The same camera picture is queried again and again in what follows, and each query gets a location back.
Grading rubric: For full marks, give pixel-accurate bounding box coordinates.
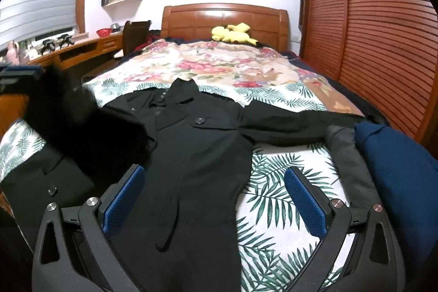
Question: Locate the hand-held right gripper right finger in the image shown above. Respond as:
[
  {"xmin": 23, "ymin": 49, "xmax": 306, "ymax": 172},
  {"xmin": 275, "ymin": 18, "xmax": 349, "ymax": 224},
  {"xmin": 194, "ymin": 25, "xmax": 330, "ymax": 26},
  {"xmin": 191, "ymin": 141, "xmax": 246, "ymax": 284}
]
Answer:
[{"xmin": 284, "ymin": 166, "xmax": 406, "ymax": 292}]

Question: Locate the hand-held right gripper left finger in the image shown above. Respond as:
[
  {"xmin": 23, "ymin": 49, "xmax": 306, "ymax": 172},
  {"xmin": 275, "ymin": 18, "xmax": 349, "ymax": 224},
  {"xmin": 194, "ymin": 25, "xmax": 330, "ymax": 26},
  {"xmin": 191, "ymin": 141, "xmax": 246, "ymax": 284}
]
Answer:
[{"xmin": 31, "ymin": 165, "xmax": 147, "ymax": 292}]

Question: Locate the black coat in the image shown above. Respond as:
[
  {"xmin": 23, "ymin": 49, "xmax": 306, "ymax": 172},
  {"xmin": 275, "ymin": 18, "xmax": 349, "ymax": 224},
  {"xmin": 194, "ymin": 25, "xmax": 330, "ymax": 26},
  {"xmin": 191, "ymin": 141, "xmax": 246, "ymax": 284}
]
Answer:
[{"xmin": 0, "ymin": 78, "xmax": 365, "ymax": 292}]

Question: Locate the person's left forearm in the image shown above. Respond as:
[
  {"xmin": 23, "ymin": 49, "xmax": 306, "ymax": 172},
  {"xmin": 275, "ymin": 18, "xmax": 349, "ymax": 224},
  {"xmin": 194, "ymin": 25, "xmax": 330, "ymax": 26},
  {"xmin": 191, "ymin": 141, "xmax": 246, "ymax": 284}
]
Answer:
[{"xmin": 29, "ymin": 65, "xmax": 151, "ymax": 173}]

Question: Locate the pink jug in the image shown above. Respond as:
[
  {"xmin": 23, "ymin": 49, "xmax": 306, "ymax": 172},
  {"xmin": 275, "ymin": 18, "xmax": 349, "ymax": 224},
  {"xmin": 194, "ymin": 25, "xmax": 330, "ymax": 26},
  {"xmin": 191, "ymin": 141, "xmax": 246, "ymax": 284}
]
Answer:
[{"xmin": 7, "ymin": 41, "xmax": 20, "ymax": 62}]

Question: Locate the bed with leaf-print cover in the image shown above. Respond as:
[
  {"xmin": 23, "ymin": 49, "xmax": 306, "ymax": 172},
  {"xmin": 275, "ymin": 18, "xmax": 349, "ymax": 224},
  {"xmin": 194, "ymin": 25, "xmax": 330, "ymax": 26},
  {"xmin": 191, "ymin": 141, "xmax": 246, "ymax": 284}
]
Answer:
[{"xmin": 0, "ymin": 39, "xmax": 367, "ymax": 292}]

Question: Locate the grey garment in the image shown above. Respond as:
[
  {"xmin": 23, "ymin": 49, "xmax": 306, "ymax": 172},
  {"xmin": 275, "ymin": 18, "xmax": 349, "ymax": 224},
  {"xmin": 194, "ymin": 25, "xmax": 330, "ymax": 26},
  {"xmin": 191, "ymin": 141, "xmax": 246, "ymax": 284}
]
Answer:
[{"xmin": 325, "ymin": 124, "xmax": 384, "ymax": 210}]

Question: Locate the wooden desk cabinet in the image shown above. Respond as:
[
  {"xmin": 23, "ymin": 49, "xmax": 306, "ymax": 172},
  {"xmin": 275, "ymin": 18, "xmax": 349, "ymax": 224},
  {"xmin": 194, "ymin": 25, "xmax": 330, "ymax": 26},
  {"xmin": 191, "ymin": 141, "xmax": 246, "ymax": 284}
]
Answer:
[{"xmin": 0, "ymin": 30, "xmax": 125, "ymax": 156}]

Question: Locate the blue garment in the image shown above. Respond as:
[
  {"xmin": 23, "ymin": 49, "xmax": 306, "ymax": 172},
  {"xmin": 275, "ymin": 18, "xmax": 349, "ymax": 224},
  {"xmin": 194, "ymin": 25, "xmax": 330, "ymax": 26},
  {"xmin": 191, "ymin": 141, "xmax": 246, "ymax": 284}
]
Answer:
[{"xmin": 354, "ymin": 121, "xmax": 438, "ymax": 248}]

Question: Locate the dark chair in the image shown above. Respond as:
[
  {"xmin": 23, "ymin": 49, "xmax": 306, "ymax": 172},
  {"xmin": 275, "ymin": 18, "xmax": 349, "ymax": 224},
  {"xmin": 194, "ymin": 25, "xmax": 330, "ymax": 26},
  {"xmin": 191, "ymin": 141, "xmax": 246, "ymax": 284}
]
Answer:
[{"xmin": 121, "ymin": 19, "xmax": 152, "ymax": 55}]

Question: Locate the wooden louvered wardrobe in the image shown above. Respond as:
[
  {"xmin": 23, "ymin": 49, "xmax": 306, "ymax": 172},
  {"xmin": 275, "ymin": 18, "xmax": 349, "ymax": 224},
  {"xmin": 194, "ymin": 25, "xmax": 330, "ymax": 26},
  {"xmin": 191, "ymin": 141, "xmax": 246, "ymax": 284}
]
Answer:
[{"xmin": 298, "ymin": 0, "xmax": 438, "ymax": 156}]

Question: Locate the yellow plush toy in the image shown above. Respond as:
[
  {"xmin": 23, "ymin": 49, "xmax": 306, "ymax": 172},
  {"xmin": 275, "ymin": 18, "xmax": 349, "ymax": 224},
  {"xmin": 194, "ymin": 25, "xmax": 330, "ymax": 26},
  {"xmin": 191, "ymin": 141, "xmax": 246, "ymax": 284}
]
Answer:
[{"xmin": 210, "ymin": 22, "xmax": 258, "ymax": 47}]

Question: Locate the wooden bed headboard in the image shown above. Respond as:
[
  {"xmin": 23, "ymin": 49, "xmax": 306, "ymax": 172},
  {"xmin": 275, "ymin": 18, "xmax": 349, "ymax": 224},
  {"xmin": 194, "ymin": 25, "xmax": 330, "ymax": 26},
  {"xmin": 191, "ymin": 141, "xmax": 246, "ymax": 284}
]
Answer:
[{"xmin": 161, "ymin": 3, "xmax": 291, "ymax": 55}]

